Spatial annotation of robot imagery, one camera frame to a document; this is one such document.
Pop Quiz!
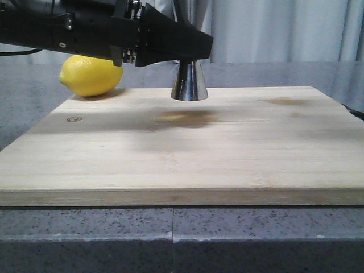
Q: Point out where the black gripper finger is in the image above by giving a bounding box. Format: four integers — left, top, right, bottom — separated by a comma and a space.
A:
135, 3, 213, 67

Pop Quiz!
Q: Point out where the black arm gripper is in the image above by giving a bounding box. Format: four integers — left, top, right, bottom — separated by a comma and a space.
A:
1, 1, 142, 66

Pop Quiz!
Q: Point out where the steel double jigger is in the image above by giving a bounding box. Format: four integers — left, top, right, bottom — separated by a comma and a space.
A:
171, 60, 208, 102

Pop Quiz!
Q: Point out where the yellow lemon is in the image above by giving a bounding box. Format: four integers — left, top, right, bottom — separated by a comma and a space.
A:
59, 55, 123, 97

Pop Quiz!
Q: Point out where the grey curtain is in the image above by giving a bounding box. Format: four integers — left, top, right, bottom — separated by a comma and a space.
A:
138, 1, 363, 63

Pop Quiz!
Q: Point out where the light wooden cutting board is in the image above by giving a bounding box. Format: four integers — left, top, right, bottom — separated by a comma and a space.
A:
1, 86, 363, 206

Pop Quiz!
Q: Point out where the black cable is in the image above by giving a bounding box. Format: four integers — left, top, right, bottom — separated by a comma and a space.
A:
0, 48, 43, 56

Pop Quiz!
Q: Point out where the black metal board handle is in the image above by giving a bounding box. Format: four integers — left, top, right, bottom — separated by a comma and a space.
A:
344, 104, 364, 121

